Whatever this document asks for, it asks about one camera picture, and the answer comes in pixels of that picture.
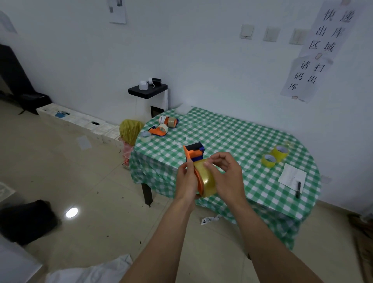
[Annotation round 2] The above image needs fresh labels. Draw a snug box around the person's left hand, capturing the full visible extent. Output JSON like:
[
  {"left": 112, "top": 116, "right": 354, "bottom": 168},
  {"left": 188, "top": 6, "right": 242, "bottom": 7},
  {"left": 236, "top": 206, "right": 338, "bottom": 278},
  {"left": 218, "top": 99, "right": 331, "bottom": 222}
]
[{"left": 174, "top": 159, "right": 203, "bottom": 202}]

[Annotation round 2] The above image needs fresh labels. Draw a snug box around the person's right hand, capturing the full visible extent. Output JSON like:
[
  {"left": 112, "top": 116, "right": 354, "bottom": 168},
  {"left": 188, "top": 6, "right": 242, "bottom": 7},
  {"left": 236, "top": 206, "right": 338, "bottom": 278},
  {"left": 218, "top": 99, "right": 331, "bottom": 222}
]
[{"left": 203, "top": 151, "right": 248, "bottom": 209}]

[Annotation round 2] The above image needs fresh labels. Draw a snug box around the white carton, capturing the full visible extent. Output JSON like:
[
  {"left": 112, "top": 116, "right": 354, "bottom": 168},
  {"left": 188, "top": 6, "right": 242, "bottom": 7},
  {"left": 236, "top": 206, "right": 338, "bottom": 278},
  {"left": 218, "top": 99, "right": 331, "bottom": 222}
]
[{"left": 0, "top": 182, "right": 17, "bottom": 202}]

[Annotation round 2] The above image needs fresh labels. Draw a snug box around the white board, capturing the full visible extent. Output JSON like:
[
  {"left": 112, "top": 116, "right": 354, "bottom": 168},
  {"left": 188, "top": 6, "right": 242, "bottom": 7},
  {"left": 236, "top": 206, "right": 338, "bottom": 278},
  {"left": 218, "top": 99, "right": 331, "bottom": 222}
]
[{"left": 0, "top": 234, "right": 44, "bottom": 283}]

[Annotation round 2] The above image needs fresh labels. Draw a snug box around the black chair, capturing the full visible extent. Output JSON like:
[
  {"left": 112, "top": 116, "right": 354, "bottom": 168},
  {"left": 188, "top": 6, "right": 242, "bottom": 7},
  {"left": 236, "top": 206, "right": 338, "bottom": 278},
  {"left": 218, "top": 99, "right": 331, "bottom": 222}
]
[{"left": 0, "top": 44, "right": 53, "bottom": 116}]

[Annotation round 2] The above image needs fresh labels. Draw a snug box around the person's left forearm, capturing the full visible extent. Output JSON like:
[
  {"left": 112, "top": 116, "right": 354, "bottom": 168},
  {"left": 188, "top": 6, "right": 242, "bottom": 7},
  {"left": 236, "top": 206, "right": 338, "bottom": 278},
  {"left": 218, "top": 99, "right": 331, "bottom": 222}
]
[{"left": 121, "top": 195, "right": 199, "bottom": 283}]

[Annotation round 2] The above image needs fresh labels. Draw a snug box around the green checkered tablecloth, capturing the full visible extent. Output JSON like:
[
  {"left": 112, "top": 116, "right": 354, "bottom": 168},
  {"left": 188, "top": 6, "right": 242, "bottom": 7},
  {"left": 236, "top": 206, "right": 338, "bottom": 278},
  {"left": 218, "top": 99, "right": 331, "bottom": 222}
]
[{"left": 129, "top": 107, "right": 322, "bottom": 251}]

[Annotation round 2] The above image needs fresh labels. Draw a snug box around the white paper sheet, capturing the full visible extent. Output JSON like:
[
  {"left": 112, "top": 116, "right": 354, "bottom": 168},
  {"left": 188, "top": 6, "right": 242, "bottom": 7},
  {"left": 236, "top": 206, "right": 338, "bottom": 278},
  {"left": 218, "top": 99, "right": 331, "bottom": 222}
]
[{"left": 277, "top": 163, "right": 307, "bottom": 194}]

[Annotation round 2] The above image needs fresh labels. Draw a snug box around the row of white boxes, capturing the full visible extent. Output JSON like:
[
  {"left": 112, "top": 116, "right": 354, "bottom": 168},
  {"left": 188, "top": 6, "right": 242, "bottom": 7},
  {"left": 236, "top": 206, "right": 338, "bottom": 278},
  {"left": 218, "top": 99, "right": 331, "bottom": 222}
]
[{"left": 36, "top": 102, "right": 124, "bottom": 146}]

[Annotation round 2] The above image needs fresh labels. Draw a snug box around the white printed wall paper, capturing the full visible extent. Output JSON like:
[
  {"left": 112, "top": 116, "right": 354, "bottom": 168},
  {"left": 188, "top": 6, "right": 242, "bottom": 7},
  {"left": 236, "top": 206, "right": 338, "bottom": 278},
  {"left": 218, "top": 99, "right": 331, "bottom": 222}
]
[
  {"left": 108, "top": 0, "right": 127, "bottom": 25},
  {"left": 0, "top": 11, "right": 18, "bottom": 35}
]

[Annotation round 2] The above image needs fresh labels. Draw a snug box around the tall yellow tape roll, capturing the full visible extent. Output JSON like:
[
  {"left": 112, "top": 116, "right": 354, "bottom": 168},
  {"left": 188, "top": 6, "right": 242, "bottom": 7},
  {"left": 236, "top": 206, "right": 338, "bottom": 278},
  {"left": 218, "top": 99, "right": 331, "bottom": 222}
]
[{"left": 271, "top": 145, "right": 290, "bottom": 163}]

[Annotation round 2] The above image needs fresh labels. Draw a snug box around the white foam pad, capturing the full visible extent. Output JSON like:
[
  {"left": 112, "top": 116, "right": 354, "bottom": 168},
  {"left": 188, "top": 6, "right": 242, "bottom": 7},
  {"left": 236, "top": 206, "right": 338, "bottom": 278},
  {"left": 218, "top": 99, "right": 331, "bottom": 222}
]
[{"left": 174, "top": 103, "right": 193, "bottom": 115}]

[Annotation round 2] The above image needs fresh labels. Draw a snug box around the person's right forearm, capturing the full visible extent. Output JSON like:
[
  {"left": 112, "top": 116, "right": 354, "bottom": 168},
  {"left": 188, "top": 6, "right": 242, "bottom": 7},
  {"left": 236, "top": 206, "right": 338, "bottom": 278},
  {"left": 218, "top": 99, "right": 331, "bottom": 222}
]
[{"left": 233, "top": 197, "right": 324, "bottom": 283}]

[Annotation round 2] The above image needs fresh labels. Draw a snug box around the white metal rack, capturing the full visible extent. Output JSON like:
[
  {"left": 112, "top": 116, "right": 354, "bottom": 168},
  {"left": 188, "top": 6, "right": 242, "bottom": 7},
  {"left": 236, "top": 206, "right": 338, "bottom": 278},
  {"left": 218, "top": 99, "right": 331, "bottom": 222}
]
[{"left": 360, "top": 204, "right": 373, "bottom": 223}]

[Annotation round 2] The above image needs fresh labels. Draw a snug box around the white cabinet with black top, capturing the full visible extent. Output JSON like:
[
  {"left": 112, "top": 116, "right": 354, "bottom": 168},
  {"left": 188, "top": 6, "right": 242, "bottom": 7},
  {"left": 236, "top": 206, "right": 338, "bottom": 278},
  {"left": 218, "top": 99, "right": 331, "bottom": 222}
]
[{"left": 127, "top": 83, "right": 169, "bottom": 124}]

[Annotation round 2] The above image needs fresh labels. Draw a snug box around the short yellow tape roll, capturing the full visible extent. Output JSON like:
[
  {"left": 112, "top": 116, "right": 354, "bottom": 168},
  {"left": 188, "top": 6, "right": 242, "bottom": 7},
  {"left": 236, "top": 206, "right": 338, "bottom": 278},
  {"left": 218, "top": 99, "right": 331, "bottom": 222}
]
[{"left": 261, "top": 154, "right": 277, "bottom": 168}]

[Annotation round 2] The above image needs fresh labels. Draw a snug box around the yellow plastic bag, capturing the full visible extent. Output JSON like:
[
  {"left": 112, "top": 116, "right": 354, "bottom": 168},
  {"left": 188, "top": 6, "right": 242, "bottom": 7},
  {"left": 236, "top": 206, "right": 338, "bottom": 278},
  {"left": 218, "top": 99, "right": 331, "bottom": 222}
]
[{"left": 119, "top": 119, "right": 145, "bottom": 146}]

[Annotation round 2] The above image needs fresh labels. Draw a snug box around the white cloth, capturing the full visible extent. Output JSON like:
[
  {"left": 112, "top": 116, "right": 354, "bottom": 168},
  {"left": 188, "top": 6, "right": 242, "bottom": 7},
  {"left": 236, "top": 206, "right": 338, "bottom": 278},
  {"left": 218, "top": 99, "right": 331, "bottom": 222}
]
[{"left": 45, "top": 253, "right": 134, "bottom": 283}]

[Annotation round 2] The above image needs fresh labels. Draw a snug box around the white wall switch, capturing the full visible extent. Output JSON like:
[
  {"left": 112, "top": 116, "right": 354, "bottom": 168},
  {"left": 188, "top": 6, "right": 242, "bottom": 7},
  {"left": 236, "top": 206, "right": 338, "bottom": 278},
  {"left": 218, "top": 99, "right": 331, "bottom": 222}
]
[
  {"left": 263, "top": 26, "right": 281, "bottom": 43},
  {"left": 239, "top": 24, "right": 255, "bottom": 40},
  {"left": 289, "top": 28, "right": 309, "bottom": 46}
]

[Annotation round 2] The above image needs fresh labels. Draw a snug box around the pink plastic bag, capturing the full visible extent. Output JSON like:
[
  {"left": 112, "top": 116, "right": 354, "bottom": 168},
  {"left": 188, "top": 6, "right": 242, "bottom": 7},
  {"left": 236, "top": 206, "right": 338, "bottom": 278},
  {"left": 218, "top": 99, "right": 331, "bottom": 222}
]
[{"left": 122, "top": 141, "right": 134, "bottom": 168}]

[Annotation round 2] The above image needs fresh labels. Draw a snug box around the white printed label scrap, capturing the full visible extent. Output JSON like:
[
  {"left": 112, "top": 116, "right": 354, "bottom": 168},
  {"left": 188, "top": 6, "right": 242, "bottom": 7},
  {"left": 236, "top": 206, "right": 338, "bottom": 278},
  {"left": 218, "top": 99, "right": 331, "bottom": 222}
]
[{"left": 200, "top": 214, "right": 223, "bottom": 225}]

